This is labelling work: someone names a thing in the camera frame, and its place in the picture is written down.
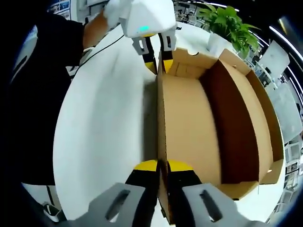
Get green potted plant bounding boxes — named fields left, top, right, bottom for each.
left=197, top=4, right=261, bottom=59

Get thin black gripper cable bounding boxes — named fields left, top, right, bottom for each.
left=80, top=34, right=125, bottom=67

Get person's left hand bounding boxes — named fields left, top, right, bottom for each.
left=103, top=1, right=130, bottom=27

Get brown cardboard shoe box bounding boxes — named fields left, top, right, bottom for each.
left=155, top=47, right=285, bottom=226

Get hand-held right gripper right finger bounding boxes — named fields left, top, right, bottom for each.
left=167, top=159, right=263, bottom=227

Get white partition panel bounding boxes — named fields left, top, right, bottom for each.
left=259, top=39, right=291, bottom=74

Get white plant pot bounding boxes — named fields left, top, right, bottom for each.
left=207, top=32, right=230, bottom=53

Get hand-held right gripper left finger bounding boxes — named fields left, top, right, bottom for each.
left=67, top=159, right=159, bottom=227

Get white ceiling light strip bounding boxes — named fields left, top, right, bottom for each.
left=269, top=25, right=303, bottom=61

